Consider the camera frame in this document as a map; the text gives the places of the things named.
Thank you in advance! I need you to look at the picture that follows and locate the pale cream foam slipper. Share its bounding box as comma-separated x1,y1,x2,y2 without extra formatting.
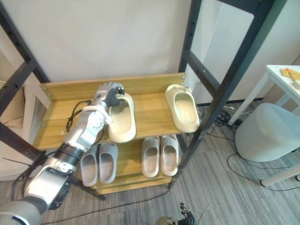
142,137,161,178
160,135,181,176

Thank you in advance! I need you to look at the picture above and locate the pale grey round stool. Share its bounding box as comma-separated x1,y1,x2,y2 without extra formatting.
235,103,300,163

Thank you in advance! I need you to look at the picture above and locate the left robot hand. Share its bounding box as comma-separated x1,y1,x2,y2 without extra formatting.
94,82,126,107

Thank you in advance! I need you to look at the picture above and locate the beige foam slipper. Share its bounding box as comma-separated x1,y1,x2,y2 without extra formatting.
165,84,200,132
106,92,137,143

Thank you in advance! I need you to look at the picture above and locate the grey foam slipper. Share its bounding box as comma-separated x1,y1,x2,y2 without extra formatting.
98,142,119,185
80,144,100,188

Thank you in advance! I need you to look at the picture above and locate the wooden shelf with screwed rail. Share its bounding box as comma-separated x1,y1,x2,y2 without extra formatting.
31,72,202,150

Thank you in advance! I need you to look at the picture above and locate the tangled black cable bundle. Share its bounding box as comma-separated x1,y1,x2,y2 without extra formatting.
206,106,244,141

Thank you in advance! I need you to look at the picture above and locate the black floor cable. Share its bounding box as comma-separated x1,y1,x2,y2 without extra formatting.
226,152,300,192
42,187,171,218

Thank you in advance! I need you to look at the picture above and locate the white side cabinet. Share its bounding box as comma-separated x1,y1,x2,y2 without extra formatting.
23,77,51,146

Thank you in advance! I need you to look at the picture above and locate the white table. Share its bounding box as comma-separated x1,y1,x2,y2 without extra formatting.
228,64,300,187

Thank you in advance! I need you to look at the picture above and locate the black metal rack frame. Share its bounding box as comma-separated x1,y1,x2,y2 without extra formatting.
0,0,288,201

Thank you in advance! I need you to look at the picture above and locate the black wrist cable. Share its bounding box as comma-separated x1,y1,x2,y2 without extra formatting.
66,100,93,135

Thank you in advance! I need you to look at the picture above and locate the plain wooden shelf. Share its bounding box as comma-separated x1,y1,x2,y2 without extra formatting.
93,138,179,195

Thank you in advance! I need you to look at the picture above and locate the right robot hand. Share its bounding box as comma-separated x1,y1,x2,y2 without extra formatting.
178,202,196,225

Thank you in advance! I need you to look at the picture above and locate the yellow snack pack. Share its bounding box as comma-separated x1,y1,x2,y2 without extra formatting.
280,67,300,79

